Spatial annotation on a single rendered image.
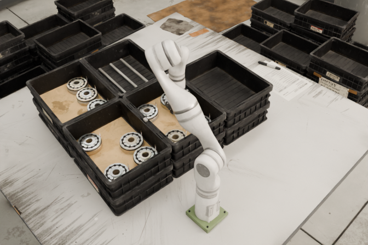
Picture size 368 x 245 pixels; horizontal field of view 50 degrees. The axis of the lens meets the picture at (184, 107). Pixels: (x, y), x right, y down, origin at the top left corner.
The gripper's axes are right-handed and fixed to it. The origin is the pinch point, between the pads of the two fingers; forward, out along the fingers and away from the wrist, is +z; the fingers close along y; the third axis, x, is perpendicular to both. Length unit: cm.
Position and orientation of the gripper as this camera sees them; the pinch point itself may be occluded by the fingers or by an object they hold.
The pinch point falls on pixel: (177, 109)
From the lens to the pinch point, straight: 183.1
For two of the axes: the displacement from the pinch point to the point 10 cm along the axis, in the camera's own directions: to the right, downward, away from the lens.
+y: 7.9, -4.1, 4.5
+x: -6.1, -5.4, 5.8
